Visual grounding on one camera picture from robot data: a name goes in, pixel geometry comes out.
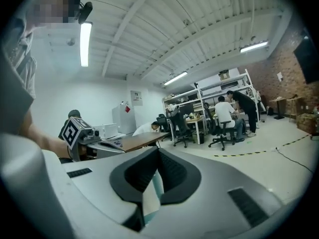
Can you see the long ceiling light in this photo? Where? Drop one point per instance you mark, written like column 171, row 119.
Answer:
column 253, row 46
column 85, row 43
column 175, row 78

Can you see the red paper sheet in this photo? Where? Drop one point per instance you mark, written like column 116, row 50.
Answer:
column 127, row 109

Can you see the black wall screen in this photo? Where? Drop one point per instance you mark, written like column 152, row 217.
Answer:
column 307, row 58

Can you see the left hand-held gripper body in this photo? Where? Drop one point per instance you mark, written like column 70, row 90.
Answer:
column 72, row 132

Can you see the black head-mounted camera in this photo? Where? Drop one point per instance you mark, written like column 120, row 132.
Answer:
column 85, row 12

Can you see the brown cardboard crate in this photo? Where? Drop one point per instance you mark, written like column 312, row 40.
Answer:
column 306, row 123

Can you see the cardboard box on shelf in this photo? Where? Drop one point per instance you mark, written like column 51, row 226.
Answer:
column 224, row 75

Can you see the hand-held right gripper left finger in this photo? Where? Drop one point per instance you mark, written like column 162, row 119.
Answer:
column 99, row 185

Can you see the wooden stand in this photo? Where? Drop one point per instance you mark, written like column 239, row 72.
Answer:
column 296, row 107

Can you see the brown table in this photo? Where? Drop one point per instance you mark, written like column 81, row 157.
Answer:
column 142, row 139

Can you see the white paper on brick wall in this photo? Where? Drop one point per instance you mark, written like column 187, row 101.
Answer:
column 280, row 76

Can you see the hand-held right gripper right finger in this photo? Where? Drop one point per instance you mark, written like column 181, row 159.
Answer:
column 211, row 183

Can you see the white fridge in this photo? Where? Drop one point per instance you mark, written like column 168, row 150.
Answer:
column 123, row 119

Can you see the white shelving rack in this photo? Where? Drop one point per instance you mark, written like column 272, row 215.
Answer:
column 199, row 93

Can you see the light wooden desk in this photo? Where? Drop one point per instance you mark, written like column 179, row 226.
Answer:
column 195, row 121

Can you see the small round pedestal table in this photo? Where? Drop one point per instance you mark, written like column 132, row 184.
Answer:
column 277, row 106

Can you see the white wall poster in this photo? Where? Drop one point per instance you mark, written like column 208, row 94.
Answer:
column 136, row 98

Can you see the white box appliance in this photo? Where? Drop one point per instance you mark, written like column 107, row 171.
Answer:
column 106, row 130

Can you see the black office chair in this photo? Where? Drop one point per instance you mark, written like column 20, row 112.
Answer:
column 182, row 128
column 221, row 133
column 163, row 123

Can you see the person's left forearm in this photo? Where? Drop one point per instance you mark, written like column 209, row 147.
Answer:
column 47, row 141

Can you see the person's head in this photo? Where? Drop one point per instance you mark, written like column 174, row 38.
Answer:
column 49, row 6

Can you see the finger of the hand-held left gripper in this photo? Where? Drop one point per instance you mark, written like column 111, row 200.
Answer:
column 107, row 151

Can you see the yellow black floor tape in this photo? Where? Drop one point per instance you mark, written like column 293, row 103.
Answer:
column 249, row 153

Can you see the person's left hand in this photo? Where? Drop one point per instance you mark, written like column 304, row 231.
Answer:
column 83, row 152

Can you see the person's grey shirt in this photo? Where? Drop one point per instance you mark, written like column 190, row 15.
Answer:
column 23, row 66

